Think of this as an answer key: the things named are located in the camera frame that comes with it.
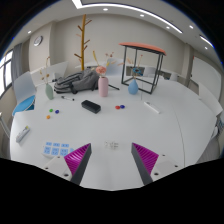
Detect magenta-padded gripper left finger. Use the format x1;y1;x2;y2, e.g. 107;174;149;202
43;143;93;186

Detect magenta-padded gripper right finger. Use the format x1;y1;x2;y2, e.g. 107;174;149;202
130;142;182;186

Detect small clear white charger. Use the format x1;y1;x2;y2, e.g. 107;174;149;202
104;140;120;150

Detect white whiteboard eraser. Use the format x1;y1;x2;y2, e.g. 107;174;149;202
143;100;161;115

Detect black rectangular case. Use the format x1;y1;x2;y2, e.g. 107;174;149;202
81;99;102;115

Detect white remote control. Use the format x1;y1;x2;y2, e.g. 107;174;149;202
15;125;31;144

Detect black white marker pen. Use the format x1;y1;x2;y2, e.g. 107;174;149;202
60;95;75;102

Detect blue vase with dried flowers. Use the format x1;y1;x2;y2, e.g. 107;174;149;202
125;54;144;95

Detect green vase with dried flowers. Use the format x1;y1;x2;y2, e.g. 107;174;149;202
39;55;55;101

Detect pink vase with flowers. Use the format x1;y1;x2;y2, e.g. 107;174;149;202
92;50;118;98

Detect grey backpack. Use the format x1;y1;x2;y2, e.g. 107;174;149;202
53;68;100;95

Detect white chair blue seat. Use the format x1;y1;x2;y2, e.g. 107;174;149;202
12;70;37;118

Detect window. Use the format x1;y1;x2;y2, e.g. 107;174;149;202
0;49;14;98

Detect grey curtain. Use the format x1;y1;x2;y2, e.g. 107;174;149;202
11;42;24;83

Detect wooden coat rack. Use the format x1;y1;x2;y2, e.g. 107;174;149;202
73;13;93;72

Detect short ceiling light strip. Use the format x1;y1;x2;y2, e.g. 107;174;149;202
199;34;214;49

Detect long ceiling light strip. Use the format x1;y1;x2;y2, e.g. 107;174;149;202
71;0;184;34

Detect round ceiling spotlights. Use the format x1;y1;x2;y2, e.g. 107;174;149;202
27;7;210;50

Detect white wall board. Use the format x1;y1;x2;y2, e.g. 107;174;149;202
190;56;223;93

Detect black frame stand orange top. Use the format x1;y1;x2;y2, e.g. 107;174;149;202
118;41;167;95

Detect round wall clock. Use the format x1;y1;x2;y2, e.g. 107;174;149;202
33;35;44;47

